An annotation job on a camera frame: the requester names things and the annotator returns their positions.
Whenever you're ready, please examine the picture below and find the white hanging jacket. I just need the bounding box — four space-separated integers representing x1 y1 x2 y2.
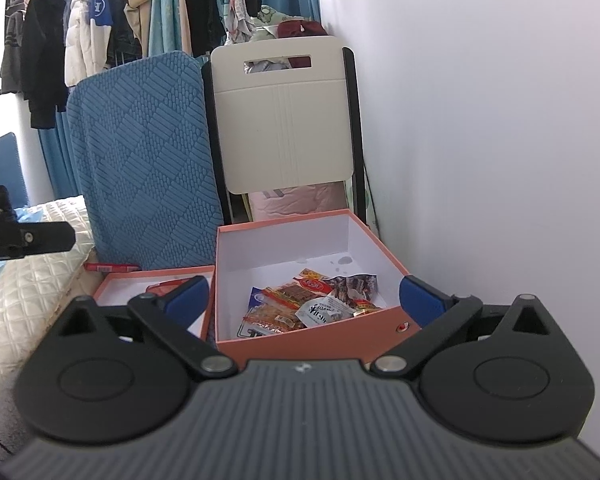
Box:
63 0 114 87

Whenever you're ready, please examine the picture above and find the clear snack packet red header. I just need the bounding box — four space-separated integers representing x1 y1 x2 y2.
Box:
262 268 334 312

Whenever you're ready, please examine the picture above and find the orange cardboard box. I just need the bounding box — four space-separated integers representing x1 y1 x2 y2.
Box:
213 208 424 359

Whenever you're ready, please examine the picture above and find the dark red cloth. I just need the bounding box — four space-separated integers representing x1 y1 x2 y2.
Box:
277 18 329 39

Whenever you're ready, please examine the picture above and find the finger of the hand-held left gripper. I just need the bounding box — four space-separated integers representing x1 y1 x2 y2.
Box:
14 221 76 258

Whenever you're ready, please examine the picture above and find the beige hanging coat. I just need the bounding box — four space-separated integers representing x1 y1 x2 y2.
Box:
119 0 154 57

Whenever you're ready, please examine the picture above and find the blue textured chair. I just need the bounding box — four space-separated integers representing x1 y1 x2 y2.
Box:
65 51 226 274

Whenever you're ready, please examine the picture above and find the pink bag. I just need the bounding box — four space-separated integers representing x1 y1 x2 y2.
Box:
249 181 347 224

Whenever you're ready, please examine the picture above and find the small blue chair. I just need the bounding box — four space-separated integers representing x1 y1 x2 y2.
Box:
0 132 29 207

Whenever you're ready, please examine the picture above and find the white folding chair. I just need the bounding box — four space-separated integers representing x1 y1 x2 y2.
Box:
202 35 377 242

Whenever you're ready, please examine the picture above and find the blue snack packet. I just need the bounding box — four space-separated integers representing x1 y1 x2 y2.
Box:
236 287 302 339

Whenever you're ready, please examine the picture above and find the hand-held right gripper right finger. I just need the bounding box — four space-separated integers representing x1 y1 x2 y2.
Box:
370 275 553 378

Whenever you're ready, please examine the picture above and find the orange cardboard box lid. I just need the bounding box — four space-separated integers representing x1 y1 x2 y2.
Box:
92 265 216 342

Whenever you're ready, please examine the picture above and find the black hanging jacket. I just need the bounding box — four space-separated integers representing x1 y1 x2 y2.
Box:
19 0 69 129

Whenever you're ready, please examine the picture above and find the grey striped hanging jacket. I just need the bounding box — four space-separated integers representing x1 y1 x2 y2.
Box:
0 9 27 94

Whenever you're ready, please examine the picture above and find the red sausage stick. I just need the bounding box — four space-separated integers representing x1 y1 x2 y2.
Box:
83 261 141 274

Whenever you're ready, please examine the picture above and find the black hanging garment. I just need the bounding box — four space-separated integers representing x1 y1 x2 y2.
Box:
180 0 227 57

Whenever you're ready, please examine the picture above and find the patterned hanging garment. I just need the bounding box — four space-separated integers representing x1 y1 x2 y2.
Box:
224 0 262 44

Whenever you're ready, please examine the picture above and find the green bottle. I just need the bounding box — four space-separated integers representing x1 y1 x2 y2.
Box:
345 179 377 232

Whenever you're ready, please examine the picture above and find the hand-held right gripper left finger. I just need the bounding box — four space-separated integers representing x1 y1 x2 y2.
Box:
55 275 240 381

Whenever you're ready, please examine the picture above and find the white shrimp snack packet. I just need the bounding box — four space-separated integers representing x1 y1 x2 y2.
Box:
294 273 381 330

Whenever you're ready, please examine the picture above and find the white quilted blanket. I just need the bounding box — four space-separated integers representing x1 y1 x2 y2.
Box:
0 198 99 413

